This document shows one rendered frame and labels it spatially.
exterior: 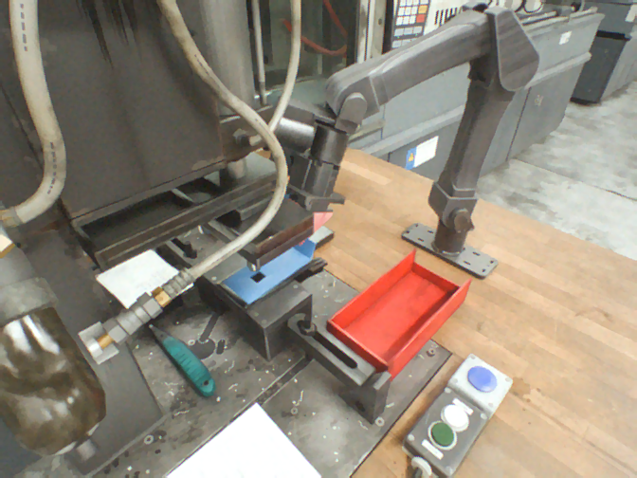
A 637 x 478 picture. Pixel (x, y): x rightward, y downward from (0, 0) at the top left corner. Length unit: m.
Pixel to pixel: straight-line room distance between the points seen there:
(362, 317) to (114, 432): 0.40
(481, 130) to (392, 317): 0.35
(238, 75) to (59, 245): 0.25
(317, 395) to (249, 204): 0.30
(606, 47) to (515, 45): 4.41
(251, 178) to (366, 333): 0.33
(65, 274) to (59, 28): 0.20
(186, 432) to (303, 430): 0.16
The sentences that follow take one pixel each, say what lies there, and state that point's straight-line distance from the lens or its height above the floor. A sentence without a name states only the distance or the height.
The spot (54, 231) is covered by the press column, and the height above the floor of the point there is 1.24.
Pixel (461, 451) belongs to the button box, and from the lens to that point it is 0.58.
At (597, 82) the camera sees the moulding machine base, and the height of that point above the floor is 0.26.
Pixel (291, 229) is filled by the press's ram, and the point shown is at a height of 1.14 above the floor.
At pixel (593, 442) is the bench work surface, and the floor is 0.90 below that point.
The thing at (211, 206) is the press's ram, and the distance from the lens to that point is 0.49.
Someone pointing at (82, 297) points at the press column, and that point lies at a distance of 0.44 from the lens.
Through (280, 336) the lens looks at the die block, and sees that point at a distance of 0.63.
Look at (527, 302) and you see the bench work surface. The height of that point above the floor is 0.90.
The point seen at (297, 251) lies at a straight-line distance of 0.68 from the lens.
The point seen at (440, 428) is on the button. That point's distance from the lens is 0.57.
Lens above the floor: 1.44
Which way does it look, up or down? 38 degrees down
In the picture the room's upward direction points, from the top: straight up
